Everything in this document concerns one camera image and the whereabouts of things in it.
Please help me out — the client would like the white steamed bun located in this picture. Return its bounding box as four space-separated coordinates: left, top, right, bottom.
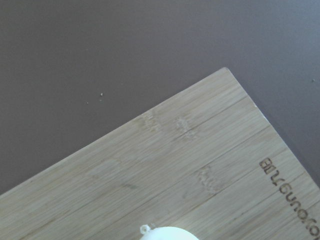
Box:
139 224 199 240

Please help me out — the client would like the wooden cutting board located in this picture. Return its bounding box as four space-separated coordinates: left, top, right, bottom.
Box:
0 67 320 240

